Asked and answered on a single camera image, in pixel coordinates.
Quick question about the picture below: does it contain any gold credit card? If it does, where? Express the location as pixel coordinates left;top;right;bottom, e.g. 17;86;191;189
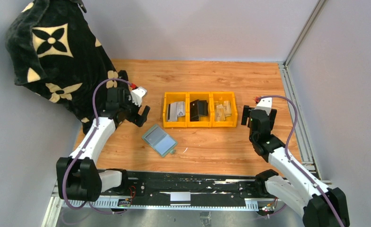
223;100;232;117
215;104;225;122

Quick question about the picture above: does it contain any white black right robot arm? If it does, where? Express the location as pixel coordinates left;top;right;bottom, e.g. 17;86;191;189
241;105;350;227

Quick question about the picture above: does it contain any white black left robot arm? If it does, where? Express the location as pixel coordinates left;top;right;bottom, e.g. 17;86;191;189
56;87;150;202

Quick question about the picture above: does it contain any silver VIP card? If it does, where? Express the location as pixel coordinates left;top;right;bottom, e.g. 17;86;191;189
176;101;186;117

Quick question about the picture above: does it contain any black credit card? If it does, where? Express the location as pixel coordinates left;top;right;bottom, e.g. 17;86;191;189
190;99;209;122

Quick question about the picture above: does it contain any yellow left plastic bin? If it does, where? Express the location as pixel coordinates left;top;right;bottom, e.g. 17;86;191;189
163;92;189;128

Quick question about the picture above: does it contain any yellow middle plastic bin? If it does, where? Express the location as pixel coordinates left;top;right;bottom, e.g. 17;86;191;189
187;92;212;128

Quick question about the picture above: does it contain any black cream floral blanket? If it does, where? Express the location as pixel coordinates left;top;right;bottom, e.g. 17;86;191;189
6;0;128;133

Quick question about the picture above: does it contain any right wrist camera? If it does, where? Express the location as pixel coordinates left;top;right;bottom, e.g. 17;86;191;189
255;97;273;114

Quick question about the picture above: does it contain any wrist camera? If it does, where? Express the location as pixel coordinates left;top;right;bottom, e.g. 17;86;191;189
255;97;273;114
130;87;147;107

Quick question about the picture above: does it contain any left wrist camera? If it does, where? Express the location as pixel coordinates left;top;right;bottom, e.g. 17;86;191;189
130;87;147;107

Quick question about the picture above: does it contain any aluminium corner frame post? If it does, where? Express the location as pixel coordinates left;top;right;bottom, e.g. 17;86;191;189
278;0;327;179

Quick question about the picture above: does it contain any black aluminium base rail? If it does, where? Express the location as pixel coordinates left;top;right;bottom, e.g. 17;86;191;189
68;171;274;212

